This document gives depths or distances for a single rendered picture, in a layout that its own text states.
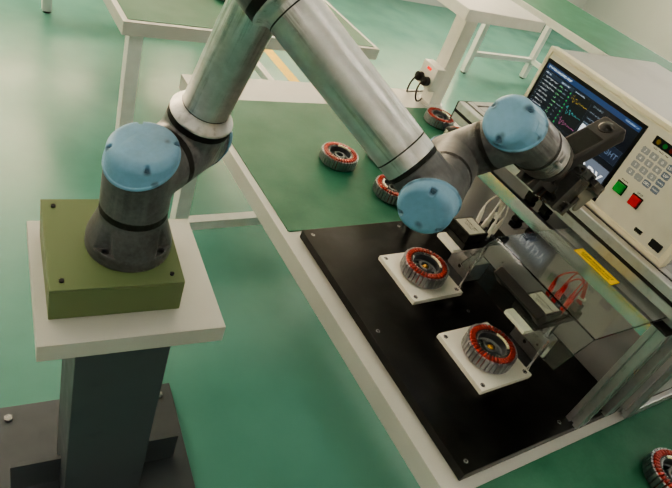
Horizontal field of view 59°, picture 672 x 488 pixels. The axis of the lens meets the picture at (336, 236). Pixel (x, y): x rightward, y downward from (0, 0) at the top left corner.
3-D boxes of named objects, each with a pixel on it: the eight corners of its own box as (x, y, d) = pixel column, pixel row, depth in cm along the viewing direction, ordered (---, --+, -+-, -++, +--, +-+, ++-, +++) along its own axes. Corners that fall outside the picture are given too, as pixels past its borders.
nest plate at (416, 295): (412, 305, 130) (414, 301, 129) (377, 259, 139) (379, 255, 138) (461, 295, 138) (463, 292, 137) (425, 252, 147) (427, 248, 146)
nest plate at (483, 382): (479, 395, 115) (482, 391, 115) (436, 337, 124) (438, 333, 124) (529, 378, 124) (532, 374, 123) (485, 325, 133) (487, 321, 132)
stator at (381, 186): (404, 187, 173) (409, 176, 171) (412, 210, 164) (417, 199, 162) (368, 179, 170) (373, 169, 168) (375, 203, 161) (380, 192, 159)
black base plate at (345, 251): (458, 481, 101) (464, 474, 100) (299, 236, 139) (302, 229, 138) (615, 412, 127) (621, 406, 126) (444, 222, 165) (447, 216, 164)
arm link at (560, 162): (538, 113, 88) (576, 144, 83) (548, 125, 91) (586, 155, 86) (501, 151, 90) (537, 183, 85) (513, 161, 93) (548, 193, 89)
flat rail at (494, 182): (648, 343, 104) (658, 332, 102) (445, 145, 141) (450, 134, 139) (651, 342, 104) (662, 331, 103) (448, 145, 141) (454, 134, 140)
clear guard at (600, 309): (551, 370, 91) (573, 345, 88) (460, 264, 105) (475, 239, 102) (662, 333, 109) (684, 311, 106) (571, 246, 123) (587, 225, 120)
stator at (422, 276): (416, 294, 131) (422, 282, 129) (390, 259, 138) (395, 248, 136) (452, 287, 137) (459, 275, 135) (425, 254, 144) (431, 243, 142)
